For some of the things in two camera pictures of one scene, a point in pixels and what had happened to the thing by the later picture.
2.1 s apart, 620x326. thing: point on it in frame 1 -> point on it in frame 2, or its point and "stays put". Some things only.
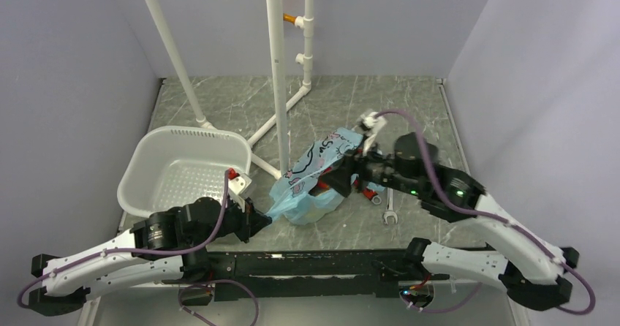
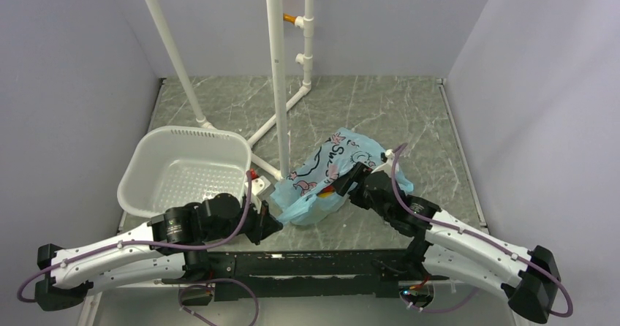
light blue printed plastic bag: (301, 195) stays put
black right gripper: (338, 177) -> (343, 183)
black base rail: (229, 275) stays put
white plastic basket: (167, 165) stays put
